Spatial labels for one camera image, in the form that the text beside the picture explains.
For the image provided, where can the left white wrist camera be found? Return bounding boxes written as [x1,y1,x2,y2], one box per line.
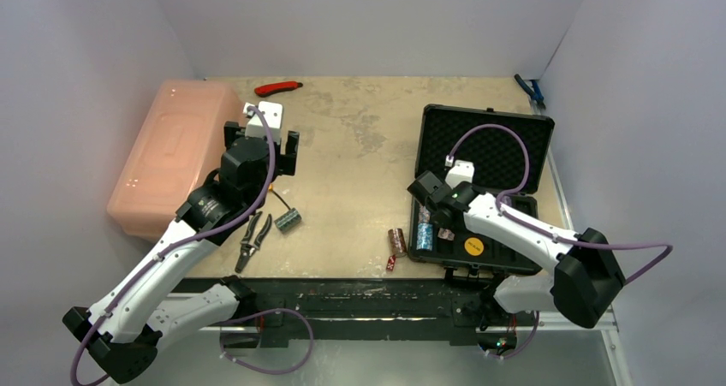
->
[243,101,284,144]

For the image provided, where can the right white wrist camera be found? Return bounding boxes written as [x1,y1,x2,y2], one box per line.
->
[445,156,475,189]

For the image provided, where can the red utility knife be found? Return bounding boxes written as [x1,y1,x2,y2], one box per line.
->
[253,80,304,98]

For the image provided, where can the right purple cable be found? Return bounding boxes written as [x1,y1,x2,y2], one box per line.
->
[446,123,675,362]

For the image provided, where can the black handled pliers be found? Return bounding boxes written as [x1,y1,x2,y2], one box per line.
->
[235,212,272,274]

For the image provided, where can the green terminal block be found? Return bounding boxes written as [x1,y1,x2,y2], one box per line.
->
[274,208,302,235]

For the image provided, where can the blue handled pliers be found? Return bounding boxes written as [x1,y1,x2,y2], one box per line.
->
[514,74,546,110]

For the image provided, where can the red dice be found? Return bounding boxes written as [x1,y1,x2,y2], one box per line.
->
[386,255,396,272]

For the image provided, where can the pink translucent storage box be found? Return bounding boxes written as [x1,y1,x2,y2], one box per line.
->
[107,80,242,242]

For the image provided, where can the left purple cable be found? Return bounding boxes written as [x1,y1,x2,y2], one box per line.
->
[69,105,314,386]

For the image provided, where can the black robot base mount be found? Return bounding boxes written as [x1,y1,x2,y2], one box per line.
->
[170,276,537,351]

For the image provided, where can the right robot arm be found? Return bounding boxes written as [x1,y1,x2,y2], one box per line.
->
[408,171,626,329]

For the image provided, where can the purple cable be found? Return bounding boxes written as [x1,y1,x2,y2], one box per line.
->
[446,123,675,362]
[69,105,314,386]

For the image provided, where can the blue chip stack in case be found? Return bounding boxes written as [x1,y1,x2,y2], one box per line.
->
[416,207,433,252]

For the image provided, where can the brown black chip stack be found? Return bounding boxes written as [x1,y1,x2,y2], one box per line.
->
[387,228,408,258]

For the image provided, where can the black poker set case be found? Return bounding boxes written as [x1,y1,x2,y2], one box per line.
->
[408,104,555,276]

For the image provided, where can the aluminium frame rail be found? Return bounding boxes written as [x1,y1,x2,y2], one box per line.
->
[104,290,634,386]

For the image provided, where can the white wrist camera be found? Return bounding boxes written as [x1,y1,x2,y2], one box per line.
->
[243,101,284,144]
[445,156,475,189]

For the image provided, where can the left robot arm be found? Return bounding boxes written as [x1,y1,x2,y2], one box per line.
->
[62,122,300,385]

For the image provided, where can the yellow big blind button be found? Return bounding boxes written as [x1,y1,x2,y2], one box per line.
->
[463,236,485,257]

